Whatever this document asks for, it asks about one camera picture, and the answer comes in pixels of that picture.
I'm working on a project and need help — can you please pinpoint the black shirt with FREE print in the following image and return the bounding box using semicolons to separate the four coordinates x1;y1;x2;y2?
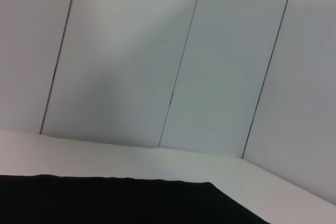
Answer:
0;174;271;224

